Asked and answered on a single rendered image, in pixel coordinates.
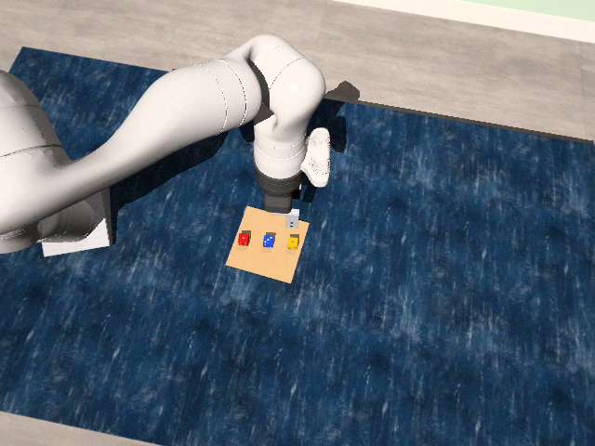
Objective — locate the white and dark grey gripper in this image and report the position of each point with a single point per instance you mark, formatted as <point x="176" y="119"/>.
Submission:
<point x="281" y="178"/>

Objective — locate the yellow die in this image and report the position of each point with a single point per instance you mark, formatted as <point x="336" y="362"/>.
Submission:
<point x="292" y="243"/>

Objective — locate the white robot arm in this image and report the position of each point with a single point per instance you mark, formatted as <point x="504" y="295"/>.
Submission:
<point x="41" y="186"/>

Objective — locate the red die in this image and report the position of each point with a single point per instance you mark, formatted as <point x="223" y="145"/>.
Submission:
<point x="243" y="239"/>

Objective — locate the tan square mat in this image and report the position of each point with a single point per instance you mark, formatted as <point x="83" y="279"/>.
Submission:
<point x="278" y="262"/>

